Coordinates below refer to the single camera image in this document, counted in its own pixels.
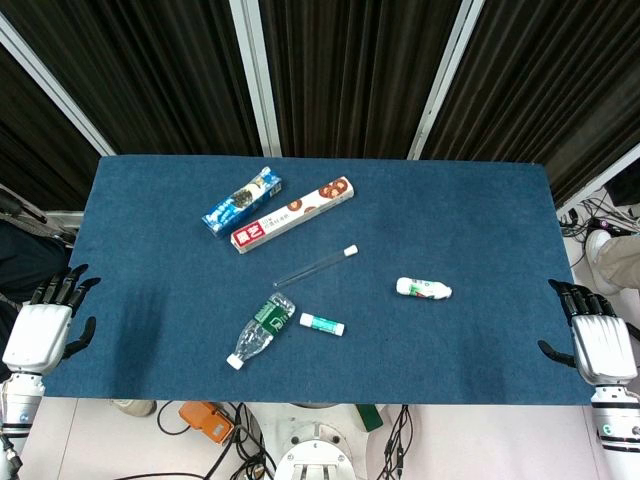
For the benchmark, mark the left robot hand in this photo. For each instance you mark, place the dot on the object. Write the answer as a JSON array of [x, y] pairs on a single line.
[[40, 330]]

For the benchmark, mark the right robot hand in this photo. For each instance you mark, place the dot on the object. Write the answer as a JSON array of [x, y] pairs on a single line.
[[602, 345]]

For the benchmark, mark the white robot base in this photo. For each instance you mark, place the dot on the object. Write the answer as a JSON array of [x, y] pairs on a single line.
[[314, 450]]

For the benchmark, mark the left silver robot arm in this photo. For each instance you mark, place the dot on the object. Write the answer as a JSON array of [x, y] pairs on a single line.
[[17, 402]]

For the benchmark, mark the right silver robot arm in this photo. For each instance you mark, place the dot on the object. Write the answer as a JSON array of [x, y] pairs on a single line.
[[616, 430]]

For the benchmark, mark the small white bottle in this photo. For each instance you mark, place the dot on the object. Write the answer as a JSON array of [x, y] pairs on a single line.
[[424, 288]]

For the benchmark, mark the clear plastic water bottle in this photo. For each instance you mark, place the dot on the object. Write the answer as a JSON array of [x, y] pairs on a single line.
[[261, 330]]

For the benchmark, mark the white sneaker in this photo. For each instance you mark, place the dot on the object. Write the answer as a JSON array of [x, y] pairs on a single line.
[[601, 262]]

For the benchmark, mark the beige trouser leg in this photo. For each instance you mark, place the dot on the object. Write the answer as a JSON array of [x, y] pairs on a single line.
[[624, 260]]

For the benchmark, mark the grey shoe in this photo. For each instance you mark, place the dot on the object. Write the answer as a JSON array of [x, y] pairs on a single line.
[[134, 406]]

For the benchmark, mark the black monitor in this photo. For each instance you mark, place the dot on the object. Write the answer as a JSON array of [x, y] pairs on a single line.
[[625, 187]]

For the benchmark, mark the black curtain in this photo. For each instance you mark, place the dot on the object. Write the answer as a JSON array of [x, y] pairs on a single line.
[[540, 80], [165, 75], [357, 75], [37, 145]]

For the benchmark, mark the orange pedal box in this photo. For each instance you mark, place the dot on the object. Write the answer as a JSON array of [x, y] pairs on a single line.
[[206, 422]]

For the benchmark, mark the blue cookie package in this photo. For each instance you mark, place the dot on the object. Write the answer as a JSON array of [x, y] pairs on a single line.
[[243, 202]]

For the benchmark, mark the long white cookie box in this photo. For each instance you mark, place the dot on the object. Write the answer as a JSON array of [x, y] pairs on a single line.
[[294, 214]]

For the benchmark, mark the blue felt table cloth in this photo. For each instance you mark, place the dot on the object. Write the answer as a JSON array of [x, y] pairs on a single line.
[[320, 350]]

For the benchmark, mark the white green glue stick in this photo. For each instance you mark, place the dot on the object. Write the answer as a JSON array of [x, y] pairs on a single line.
[[322, 324]]

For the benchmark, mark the glass test tube white cap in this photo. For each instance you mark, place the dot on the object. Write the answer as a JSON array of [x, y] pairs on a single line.
[[315, 266]]

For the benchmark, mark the white frame post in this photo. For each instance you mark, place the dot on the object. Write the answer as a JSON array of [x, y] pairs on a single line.
[[440, 77], [57, 92], [597, 175], [256, 75]]

